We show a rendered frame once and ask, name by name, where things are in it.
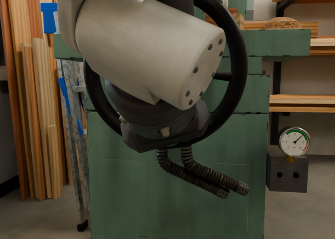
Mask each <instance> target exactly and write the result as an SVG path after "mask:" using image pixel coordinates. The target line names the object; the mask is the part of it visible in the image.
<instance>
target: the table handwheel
mask: <svg viewBox="0 0 335 239"><path fill-rule="evenodd" d="M193 3H194V6H196V7H198V8H199V9H201V10H202V11H204V12H205V13H206V14H208V15H209V16H210V17H211V18H212V19H213V20H214V21H215V23H216V24H217V25H218V27H219V28H222V29H223V30H224V33H225V37H226V42H227V45H228V48H229V53H230V59H231V71H221V70H216V73H215V75H214V77H213V79H216V80H223V81H229V84H228V87H227V90H226V92H225V95H224V97H223V99H222V101H221V102H220V104H219V105H218V107H217V108H216V109H215V110H214V112H213V113H212V114H211V115H210V117H211V120H212V124H211V125H208V128H207V129H206V131H205V133H204V135H203V136H201V137H198V138H194V139H191V140H190V141H189V142H179V143H177V145H174V146H170V147H167V146H165V147H161V148H159V149H174V148H180V147H185V146H189V145H192V144H195V143H197V142H199V141H201V140H203V139H205V138H207V137H209V136H210V135H212V134H213V133H214V132H216V131H217V130H218V129H219V128H220V127H222V126H223V125H224V124H225V123H226V121H227V120H228V119H229V118H230V116H231V115H232V114H233V112H234V111H235V109H236V107H237V106H238V104H239V102H240V100H241V97H242V95H243V92H244V88H245V85H246V80H247V73H248V57H247V49H246V44H245V41H244V38H243V35H242V32H241V30H240V28H239V26H238V24H237V22H236V20H235V19H234V17H233V16H232V14H231V13H230V12H229V10H228V9H227V8H226V7H225V6H224V5H223V4H222V3H221V2H220V1H219V0H193ZM83 74H84V81H85V85H86V89H87V92H88V95H89V98H90V100H91V102H92V104H93V106H94V108H95V110H96V111H97V113H98V114H99V116H100V117H101V118H102V120H103V121H104V122H105V123H106V124H107V125H108V126H109V127H110V128H111V129H112V130H114V131H115V132H116V133H117V134H119V135H120V136H122V132H121V123H122V122H121V121H120V120H119V117H120V115H119V114H118V113H117V112H116V111H115V110H114V109H113V107H112V106H111V104H110V103H109V101H108V99H107V98H106V96H105V93H104V91H103V88H102V85H101V81H100V75H99V74H97V73H96V72H94V71H93V70H92V69H91V68H90V66H89V64H88V63H87V61H86V60H85V58H84V57H83ZM122 137H123V136H122Z"/></svg>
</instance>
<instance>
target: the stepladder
mask: <svg viewBox="0 0 335 239"><path fill-rule="evenodd" d="M40 10H41V12H43V25H44V33H45V34H60V31H59V24H58V12H57V3H56V2H43V3H40ZM57 66H58V73H59V79H58V83H59V85H60V88H61V95H62V102H63V109H64V117H65V124H66V132H67V139H68V146H69V154H70V161H71V168H72V176H73V183H74V191H75V198H76V205H77V213H78V220H79V224H78V225H77V230H78V232H82V231H83V230H84V229H85V228H86V227H87V226H88V220H87V219H85V212H84V205H83V197H82V190H81V184H83V185H84V189H85V195H86V200H87V206H88V212H89V215H90V203H89V174H88V149H87V142H86V139H87V129H86V128H84V120H83V114H82V108H83V111H84V114H85V119H86V122H87V116H86V113H87V110H86V85H85V81H84V74H83V68H82V63H81V62H77V61H70V60H62V59H57ZM75 139H76V144H77V150H78V155H79V161H80V166H81V172H82V179H81V180H80V175H79V167H78V160H77V152H76V145H75Z"/></svg>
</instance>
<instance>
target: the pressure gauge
mask: <svg viewBox="0 0 335 239"><path fill-rule="evenodd" d="M300 136H301V137H300ZM299 137H300V138H299ZM298 138H299V140H298V141H297V142H296V143H294V141H296V140H297V139H298ZM277 145H278V147H279V148H280V149H281V150H282V152H283V153H285V154H286V162H289V163H293V162H294V157H298V156H301V155H303V154H305V153H306V152H307V151H308V150H309V148H310V145H311V139H310V136H309V134H308V133H307V132H306V131H305V130H304V129H302V128H299V127H297V126H292V125H291V126H287V127H284V128H283V129H281V130H280V131H279V133H278V135H277Z"/></svg>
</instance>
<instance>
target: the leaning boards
mask: <svg viewBox="0 0 335 239"><path fill-rule="evenodd" d="M43 2H57V0H0V21H1V30H2V38H3V47H4V55H5V64H6V73H7V81H8V90H9V98H10V107H11V116H12V124H13V133H14V141H15V149H16V158H17V167H18V175H19V184H20V192H21V200H22V201H24V200H26V199H27V198H29V197H31V198H34V197H35V196H36V198H38V199H39V201H42V200H43V199H45V198H46V197H47V196H48V198H53V199H57V198H58V197H60V196H61V195H62V194H61V191H62V190H63V189H62V186H63V185H64V184H65V183H67V180H66V178H69V185H74V183H73V176H72V168H71V161H70V154H69V146H68V139H67V132H66V124H65V117H64V109H63V102H62V95H61V88H60V85H59V83H58V79H59V73H58V66H57V59H55V58H54V51H53V34H45V33H44V25H43V12H41V10H40V3H43Z"/></svg>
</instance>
